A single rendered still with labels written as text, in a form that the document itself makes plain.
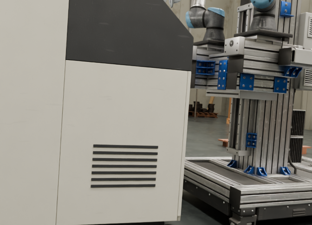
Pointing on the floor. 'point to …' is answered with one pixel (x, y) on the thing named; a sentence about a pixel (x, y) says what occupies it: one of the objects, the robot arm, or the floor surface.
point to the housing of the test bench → (31, 103)
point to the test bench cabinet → (122, 144)
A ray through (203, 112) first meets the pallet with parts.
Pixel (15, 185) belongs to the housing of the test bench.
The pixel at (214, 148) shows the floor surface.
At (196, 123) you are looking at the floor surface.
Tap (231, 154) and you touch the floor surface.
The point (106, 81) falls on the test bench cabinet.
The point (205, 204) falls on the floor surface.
